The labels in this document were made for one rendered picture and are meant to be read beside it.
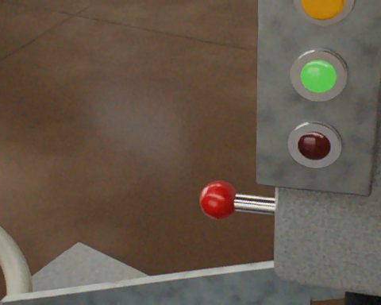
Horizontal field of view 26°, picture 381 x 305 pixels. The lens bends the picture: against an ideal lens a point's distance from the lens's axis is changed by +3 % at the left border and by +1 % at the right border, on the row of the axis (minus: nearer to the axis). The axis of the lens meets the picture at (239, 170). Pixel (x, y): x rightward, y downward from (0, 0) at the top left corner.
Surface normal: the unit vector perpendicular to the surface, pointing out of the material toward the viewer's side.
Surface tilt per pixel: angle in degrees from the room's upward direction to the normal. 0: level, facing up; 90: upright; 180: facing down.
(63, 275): 0
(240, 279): 90
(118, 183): 0
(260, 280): 90
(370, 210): 90
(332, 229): 90
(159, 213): 0
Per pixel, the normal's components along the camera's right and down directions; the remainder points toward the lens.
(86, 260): 0.00, -0.84
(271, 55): -0.19, 0.54
